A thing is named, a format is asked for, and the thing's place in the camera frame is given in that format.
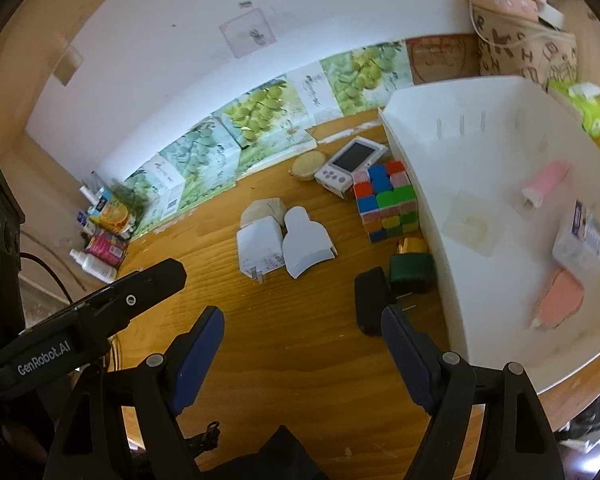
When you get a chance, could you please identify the dark green jar gold lid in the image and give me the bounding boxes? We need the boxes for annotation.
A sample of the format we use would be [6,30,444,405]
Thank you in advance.
[388,237,437,296]

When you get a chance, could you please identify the white power adapter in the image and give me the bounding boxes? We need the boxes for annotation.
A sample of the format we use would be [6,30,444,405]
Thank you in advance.
[236,216,285,283]

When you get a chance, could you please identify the small clear sticker box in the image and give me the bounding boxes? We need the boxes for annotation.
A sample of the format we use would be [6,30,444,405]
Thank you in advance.
[442,190,505,257]

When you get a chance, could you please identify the beige soap block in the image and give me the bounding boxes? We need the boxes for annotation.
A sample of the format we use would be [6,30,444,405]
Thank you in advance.
[240,197,287,228]

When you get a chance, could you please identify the pink oval pouch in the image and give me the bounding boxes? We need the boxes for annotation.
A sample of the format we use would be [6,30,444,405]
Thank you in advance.
[531,269,584,330]

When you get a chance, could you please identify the colourful rubik's cube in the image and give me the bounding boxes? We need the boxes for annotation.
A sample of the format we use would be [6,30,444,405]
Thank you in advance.
[353,160,419,243]

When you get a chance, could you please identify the clear box with label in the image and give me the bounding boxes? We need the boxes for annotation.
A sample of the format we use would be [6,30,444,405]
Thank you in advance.
[552,200,600,276]

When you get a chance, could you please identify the white handheld game console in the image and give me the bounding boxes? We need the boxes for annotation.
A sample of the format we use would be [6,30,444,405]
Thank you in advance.
[314,136,388,198]

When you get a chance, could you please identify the white plastic bin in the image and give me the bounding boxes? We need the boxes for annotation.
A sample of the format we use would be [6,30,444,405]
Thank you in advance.
[380,76,600,392]

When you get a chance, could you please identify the pink tube pack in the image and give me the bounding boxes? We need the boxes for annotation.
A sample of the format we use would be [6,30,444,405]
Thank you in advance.
[521,160,570,209]

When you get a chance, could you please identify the round beige zip case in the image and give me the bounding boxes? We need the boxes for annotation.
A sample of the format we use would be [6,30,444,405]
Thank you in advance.
[289,150,327,181]

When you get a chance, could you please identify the white spray bottle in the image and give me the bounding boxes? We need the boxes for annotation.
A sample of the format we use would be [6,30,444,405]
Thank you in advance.
[69,249,117,284]

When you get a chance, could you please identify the pink snack packet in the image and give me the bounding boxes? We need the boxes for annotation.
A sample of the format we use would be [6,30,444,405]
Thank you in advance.
[85,230,128,269]

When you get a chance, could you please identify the green grape cardboard sheet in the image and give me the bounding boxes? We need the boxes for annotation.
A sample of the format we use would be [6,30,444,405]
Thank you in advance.
[117,41,414,237]

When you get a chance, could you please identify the brown cartoon cardboard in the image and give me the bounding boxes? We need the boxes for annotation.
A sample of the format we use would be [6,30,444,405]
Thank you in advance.
[405,32,480,84]

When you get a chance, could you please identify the green tissue pack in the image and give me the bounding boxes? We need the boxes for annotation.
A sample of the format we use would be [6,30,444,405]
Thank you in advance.
[547,80,600,139]

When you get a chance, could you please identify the printed canvas bag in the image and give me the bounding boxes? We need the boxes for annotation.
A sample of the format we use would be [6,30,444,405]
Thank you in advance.
[471,6,578,89]

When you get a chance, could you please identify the pink pencil case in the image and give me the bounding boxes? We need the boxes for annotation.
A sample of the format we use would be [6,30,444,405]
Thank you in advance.
[469,0,539,23]

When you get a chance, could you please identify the black cable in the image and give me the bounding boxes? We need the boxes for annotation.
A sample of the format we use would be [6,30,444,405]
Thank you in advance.
[19,251,77,306]

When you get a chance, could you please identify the pink square wall sticker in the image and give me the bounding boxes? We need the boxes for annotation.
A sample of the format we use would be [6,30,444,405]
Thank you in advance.
[219,8,277,58]

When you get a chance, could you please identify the white charger with cable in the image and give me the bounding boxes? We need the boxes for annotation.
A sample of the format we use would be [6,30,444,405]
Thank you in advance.
[469,3,565,49]

